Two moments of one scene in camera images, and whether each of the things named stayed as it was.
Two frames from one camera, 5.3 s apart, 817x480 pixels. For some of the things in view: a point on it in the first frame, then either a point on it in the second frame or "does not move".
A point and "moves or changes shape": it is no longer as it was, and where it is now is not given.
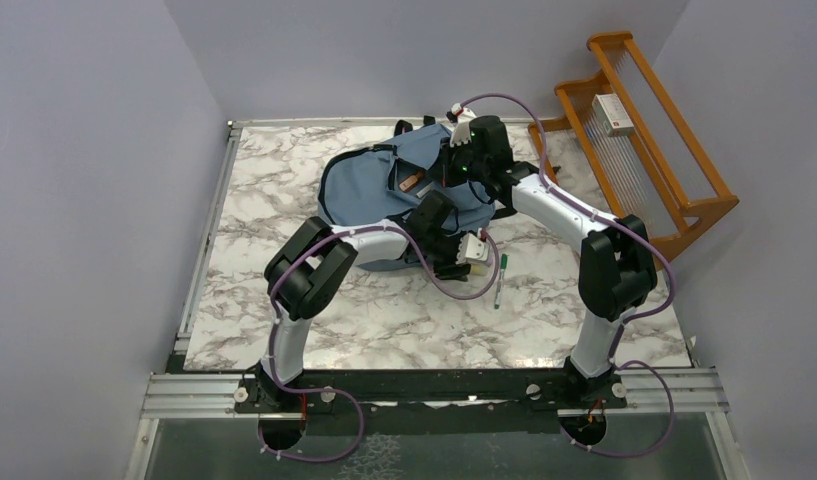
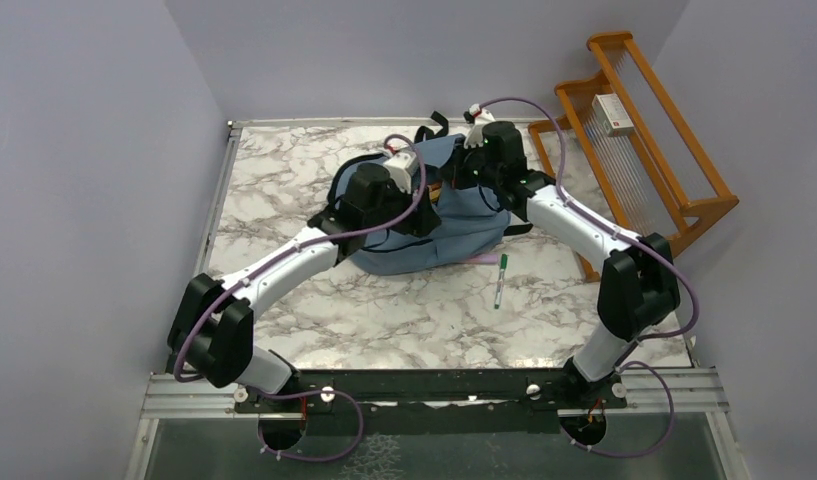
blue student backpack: [379, 185] moves or changes shape
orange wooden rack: [626, 149] does not move
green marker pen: [503, 267] does not move
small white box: [612, 115] does not move
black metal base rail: [503, 402] does not move
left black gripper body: [443, 250] → [393, 202]
